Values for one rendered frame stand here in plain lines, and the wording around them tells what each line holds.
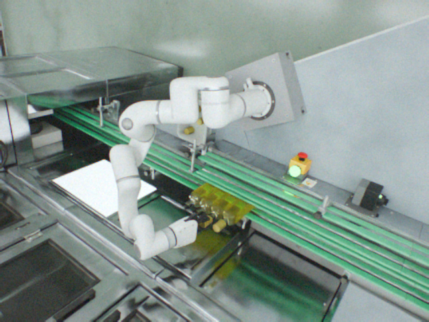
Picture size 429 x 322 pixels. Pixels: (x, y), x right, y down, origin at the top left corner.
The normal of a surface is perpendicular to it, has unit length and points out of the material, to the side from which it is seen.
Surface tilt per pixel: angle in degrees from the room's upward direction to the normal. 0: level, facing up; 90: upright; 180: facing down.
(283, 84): 4
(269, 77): 4
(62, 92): 90
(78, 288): 90
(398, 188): 0
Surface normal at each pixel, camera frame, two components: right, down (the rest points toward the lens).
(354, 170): -0.58, 0.33
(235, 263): 0.14, -0.87
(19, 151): 0.81, 0.37
